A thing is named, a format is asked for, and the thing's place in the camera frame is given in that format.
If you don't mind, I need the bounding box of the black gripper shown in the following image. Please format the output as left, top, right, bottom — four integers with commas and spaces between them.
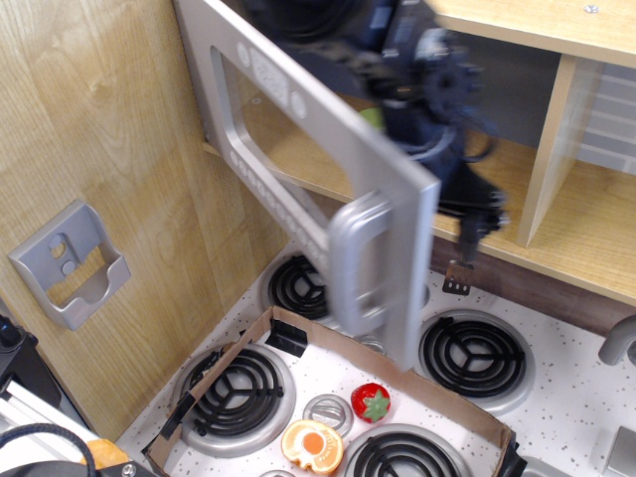
387, 101, 508, 263

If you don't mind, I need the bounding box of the grey toy microwave door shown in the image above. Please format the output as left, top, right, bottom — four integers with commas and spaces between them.
175, 1, 439, 370

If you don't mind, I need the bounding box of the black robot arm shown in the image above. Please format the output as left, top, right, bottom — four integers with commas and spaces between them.
239, 1, 506, 264

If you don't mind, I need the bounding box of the hanging toy spatula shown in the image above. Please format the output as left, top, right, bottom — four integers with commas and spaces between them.
442, 260, 474, 296

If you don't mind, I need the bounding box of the back right stove burner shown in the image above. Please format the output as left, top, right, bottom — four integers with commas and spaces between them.
414, 309, 536, 416

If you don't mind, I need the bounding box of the stove burner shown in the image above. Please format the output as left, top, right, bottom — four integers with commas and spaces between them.
259, 252, 341, 331
414, 309, 536, 416
335, 423, 472, 477
181, 344, 296, 458

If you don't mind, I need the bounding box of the green plate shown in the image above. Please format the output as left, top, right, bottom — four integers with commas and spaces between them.
359, 107, 385, 131

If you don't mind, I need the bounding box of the grey middle stove knob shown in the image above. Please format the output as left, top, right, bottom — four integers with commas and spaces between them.
355, 334, 389, 357

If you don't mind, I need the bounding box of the grey stove knob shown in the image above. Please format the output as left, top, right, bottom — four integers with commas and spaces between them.
303, 394, 354, 437
355, 334, 389, 357

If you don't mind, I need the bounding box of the grey toy faucet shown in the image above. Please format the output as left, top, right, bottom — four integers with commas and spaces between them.
598, 315, 636, 366

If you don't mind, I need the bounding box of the back left stove burner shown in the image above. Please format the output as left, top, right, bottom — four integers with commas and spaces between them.
259, 252, 341, 331

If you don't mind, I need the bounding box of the red toy strawberry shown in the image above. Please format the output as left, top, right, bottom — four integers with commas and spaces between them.
350, 383, 392, 423

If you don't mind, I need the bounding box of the front right stove burner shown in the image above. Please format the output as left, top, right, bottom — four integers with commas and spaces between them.
335, 423, 472, 477

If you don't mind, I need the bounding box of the grey front stove knob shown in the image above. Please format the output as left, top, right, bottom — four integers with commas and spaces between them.
303, 394, 354, 437

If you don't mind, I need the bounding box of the orange toy fruit half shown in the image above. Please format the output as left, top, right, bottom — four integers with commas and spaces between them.
280, 419, 345, 475

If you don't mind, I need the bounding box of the front left stove burner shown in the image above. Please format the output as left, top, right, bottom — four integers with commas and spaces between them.
181, 344, 296, 458

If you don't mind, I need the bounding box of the orange toy bread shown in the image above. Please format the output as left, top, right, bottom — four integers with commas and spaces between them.
86, 438, 130, 470

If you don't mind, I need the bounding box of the black device at left edge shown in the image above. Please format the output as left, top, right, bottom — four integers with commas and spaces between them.
1, 316, 62, 407

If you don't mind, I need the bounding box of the cardboard frame barrier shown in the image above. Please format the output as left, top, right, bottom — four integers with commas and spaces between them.
143, 308, 527, 476

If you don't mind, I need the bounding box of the grey wall phone holder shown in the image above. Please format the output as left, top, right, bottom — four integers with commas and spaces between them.
8, 200, 131, 331

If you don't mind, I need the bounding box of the aluminium rail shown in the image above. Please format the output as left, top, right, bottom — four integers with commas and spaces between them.
1, 382, 98, 472

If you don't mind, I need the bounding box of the black braided cable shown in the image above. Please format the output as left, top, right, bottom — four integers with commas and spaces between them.
0, 421, 98, 477

